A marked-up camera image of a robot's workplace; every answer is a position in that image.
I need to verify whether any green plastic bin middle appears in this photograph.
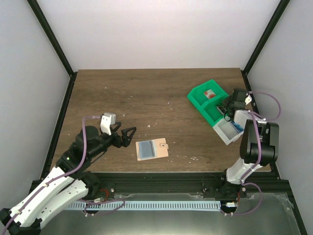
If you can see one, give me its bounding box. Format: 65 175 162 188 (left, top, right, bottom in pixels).
200 95 226 127

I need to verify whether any black frame side rail right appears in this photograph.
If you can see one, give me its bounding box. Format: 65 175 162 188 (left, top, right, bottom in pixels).
241 70 280 181

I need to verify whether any black frame post right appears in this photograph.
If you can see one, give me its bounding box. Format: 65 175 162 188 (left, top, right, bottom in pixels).
243 0 290 74

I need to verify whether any white plastic bin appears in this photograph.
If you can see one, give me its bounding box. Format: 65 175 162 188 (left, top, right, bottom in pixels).
213 118 243 145

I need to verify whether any green plastic bin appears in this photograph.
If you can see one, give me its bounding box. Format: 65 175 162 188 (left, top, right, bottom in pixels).
200 95 226 127
187 79 228 108

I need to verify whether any black frame post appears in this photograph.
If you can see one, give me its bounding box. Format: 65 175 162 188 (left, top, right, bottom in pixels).
27 0 74 77
243 0 290 74

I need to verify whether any light blue slotted cable duct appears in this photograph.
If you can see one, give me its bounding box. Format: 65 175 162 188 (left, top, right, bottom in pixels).
65 201 221 212

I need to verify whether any red white card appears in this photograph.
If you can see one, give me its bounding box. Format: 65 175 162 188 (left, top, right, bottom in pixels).
203 89 216 99

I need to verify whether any black frame side rail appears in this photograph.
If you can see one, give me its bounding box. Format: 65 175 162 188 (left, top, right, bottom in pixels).
40 71 78 180
241 70 280 181

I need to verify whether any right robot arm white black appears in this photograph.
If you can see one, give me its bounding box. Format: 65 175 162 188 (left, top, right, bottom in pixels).
218 88 279 196

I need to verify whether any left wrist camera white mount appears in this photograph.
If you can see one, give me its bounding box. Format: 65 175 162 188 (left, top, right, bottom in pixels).
100 113 116 136

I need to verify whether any black frame post left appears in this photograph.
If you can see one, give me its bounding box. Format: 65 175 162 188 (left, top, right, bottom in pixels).
27 0 74 77

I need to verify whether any blue card in bin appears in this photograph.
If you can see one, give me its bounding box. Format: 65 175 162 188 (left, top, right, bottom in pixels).
231 122 244 133

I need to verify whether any black card in bin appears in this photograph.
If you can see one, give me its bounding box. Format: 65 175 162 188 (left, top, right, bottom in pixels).
216 106 227 116

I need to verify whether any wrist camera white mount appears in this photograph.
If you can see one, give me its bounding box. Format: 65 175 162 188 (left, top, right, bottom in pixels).
100 113 116 136
245 92 252 106

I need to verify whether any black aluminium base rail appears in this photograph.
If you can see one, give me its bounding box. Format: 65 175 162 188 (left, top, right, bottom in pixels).
31 172 289 199

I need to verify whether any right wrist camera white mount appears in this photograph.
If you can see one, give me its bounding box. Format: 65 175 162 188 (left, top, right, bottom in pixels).
245 92 252 106

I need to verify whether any metal sheet front panel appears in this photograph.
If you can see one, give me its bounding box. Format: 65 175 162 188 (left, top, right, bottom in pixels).
41 193 306 235

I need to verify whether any black frame side rail left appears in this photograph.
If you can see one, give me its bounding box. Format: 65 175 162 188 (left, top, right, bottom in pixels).
40 71 78 180

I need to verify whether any green plastic bin far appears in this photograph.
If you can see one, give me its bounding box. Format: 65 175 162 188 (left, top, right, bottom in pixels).
187 79 228 108

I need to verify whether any beige leather card holder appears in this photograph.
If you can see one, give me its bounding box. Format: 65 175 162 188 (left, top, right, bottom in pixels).
135 138 169 161

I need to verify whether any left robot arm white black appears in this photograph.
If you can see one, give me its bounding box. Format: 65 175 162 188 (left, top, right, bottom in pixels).
0 122 136 235

